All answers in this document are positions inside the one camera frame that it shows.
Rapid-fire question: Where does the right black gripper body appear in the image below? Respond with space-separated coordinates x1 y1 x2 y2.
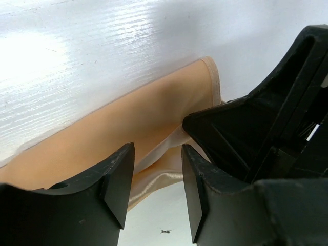
182 25 327 183

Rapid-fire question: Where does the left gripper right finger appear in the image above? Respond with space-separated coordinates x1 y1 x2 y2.
181 145 327 245

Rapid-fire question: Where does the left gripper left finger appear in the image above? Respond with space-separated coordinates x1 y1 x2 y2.
1 143 135 245

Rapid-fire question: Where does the peach satin napkin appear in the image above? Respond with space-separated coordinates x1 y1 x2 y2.
1 56 222 209

